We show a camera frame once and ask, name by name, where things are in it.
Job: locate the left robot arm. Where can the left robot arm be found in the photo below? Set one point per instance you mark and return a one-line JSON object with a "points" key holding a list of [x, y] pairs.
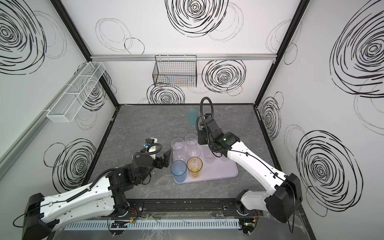
{"points": [[101, 198]]}

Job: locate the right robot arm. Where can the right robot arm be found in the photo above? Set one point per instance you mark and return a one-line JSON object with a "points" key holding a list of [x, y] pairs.
{"points": [[283, 193]]}

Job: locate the lilac plastic tray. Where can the lilac plastic tray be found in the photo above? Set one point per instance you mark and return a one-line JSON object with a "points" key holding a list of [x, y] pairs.
{"points": [[221, 168]]}

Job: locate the white mesh shelf basket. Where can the white mesh shelf basket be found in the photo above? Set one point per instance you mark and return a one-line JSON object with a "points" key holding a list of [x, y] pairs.
{"points": [[83, 92]]}

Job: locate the yellow tall glass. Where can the yellow tall glass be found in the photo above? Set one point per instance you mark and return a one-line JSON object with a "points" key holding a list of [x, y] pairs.
{"points": [[194, 166]]}

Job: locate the white slotted cable duct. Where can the white slotted cable duct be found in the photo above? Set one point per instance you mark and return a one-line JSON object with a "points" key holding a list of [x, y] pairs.
{"points": [[193, 224]]}

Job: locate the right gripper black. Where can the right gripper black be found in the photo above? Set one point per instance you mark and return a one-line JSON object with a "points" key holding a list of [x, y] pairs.
{"points": [[202, 138]]}

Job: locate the blue tall glass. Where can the blue tall glass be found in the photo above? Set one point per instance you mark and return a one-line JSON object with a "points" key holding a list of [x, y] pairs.
{"points": [[179, 171]]}

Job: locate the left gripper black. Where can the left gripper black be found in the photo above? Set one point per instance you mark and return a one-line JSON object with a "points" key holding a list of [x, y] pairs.
{"points": [[163, 160]]}

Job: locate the frosted clear tall glass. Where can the frosted clear tall glass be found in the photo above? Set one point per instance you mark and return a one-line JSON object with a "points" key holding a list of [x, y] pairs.
{"points": [[209, 157]]}

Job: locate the clear plain cup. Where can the clear plain cup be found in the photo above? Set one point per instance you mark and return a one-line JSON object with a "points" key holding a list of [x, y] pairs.
{"points": [[194, 151]]}

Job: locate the clear faceted glass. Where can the clear faceted glass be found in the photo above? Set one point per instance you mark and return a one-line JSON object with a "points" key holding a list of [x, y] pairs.
{"points": [[177, 144], [180, 155], [191, 140]]}

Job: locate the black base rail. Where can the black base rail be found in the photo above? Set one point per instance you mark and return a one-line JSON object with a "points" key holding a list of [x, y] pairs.
{"points": [[227, 206]]}

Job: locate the teal tall glass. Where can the teal tall glass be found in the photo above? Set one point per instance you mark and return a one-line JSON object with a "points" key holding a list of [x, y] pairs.
{"points": [[192, 115]]}

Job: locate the black wire basket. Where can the black wire basket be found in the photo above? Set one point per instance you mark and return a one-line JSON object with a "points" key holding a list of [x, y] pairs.
{"points": [[175, 70]]}

